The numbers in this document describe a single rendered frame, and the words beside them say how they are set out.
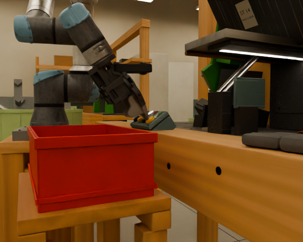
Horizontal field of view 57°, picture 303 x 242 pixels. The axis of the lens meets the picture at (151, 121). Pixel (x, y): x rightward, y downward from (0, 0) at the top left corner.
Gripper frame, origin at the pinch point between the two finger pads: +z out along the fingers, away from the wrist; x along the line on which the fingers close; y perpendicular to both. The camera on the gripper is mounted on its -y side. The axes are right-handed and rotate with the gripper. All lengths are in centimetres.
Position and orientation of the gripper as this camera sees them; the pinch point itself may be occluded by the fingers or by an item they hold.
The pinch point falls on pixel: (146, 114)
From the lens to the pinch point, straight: 83.1
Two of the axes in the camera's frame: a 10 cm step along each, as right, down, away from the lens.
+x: 4.2, 0.4, -9.1
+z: 5.2, 8.1, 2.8
